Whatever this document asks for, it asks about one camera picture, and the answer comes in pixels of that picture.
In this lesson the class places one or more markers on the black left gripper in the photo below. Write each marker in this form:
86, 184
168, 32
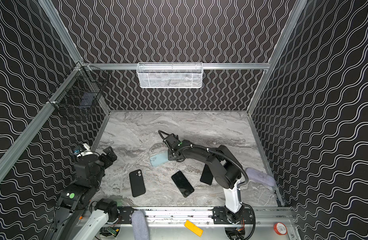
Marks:
105, 156

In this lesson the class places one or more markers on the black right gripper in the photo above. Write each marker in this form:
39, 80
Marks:
171, 150

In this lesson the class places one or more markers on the clear light blue phone case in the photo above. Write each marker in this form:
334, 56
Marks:
159, 159

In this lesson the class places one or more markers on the blue phone black screen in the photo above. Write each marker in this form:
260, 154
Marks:
182, 184

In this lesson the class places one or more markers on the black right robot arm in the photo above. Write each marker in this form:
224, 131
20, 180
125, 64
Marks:
225, 168

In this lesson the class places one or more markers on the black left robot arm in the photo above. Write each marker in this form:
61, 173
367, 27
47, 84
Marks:
74, 199

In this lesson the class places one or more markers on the black phone case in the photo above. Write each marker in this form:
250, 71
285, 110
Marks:
137, 183

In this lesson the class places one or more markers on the yellow plastic piece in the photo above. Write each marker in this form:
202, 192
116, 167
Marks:
193, 228

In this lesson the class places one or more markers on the grey cloth right side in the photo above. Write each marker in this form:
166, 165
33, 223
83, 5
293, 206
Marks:
260, 177

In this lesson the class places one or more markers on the red tape roll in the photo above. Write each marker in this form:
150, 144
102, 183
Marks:
280, 229

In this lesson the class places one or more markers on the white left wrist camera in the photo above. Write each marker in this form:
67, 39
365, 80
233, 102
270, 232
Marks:
81, 150

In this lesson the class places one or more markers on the black wire mesh basket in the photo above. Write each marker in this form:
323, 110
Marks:
80, 99

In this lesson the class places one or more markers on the grey cloth front rail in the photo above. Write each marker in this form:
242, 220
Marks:
140, 226

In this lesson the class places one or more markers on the white wire mesh basket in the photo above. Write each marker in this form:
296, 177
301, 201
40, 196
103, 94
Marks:
170, 75

